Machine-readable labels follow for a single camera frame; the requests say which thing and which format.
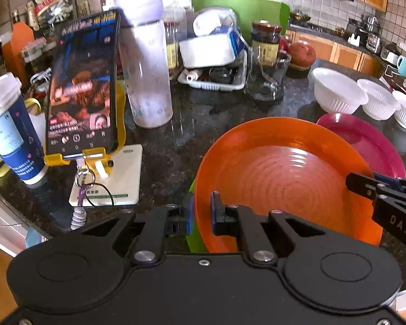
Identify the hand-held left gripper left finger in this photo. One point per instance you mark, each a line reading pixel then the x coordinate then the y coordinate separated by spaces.
pixel 189 216

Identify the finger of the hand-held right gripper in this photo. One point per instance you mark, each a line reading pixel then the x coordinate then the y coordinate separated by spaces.
pixel 387 180
pixel 358 182

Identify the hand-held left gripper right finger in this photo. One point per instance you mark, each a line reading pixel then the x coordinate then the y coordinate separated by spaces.
pixel 216 213

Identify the green plate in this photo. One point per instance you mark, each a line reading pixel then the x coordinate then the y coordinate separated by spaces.
pixel 193 243

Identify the pink plate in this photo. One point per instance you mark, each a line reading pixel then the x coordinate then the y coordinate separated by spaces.
pixel 368 142

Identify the orange plate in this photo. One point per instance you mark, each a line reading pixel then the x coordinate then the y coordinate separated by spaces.
pixel 284 176

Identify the white power bank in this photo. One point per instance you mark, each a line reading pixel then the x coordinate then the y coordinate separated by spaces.
pixel 125 176

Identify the teal mug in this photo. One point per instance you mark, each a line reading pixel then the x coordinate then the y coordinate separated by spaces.
pixel 403 66

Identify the yellow phone stand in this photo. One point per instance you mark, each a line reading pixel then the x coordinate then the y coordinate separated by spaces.
pixel 120 118

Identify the beige fruit tray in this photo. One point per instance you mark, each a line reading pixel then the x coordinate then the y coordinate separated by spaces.
pixel 299 67

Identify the wooden base cabinets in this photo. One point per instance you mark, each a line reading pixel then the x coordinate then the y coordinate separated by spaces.
pixel 341 52

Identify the clear drinking glass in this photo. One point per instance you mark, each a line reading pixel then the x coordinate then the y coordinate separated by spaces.
pixel 267 88

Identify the white plastic tray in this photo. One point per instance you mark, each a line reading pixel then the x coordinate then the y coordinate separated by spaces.
pixel 236 81

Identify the pale red apple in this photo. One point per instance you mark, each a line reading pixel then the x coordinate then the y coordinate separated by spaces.
pixel 301 54

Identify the metal spoon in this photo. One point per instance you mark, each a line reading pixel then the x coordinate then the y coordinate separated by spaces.
pixel 266 72

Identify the glass kettle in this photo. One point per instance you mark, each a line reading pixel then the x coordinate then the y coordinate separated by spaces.
pixel 374 37

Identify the clear water bottle white lid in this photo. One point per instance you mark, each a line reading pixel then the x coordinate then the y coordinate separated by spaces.
pixel 149 74

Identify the blue white tissue pack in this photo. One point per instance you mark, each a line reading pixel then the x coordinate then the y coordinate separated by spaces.
pixel 209 49

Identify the glass spice jar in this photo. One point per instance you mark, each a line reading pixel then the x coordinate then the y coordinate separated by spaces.
pixel 174 50

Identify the dark sauce jar red lid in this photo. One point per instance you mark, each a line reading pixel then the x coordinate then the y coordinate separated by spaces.
pixel 265 42

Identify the black smartphone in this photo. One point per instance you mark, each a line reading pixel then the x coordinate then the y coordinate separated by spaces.
pixel 81 84

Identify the black wok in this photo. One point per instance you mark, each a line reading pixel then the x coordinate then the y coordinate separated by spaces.
pixel 299 17

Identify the white crumpled container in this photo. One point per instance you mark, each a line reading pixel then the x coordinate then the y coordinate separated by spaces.
pixel 211 20

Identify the blue paper cup white lid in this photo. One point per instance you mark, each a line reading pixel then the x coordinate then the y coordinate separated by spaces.
pixel 13 135

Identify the green cutting board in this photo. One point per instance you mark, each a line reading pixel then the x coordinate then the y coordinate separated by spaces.
pixel 257 10

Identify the orange carton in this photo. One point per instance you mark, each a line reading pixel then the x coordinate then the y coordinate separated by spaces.
pixel 18 50

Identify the printed snack bag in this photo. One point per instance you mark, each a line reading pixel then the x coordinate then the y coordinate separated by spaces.
pixel 52 0

